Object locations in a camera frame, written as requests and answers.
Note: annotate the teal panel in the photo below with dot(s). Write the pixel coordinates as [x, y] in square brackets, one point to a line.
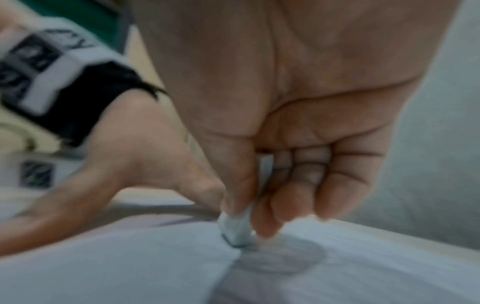
[82, 14]

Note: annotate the white paper sheet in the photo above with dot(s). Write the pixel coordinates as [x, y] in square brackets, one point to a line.
[112, 267]

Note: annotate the white eraser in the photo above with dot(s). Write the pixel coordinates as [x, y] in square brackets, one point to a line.
[236, 228]

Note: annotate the person's right hand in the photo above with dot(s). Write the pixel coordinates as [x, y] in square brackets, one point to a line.
[300, 74]

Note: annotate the person's left hand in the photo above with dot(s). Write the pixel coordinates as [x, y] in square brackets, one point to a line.
[142, 142]

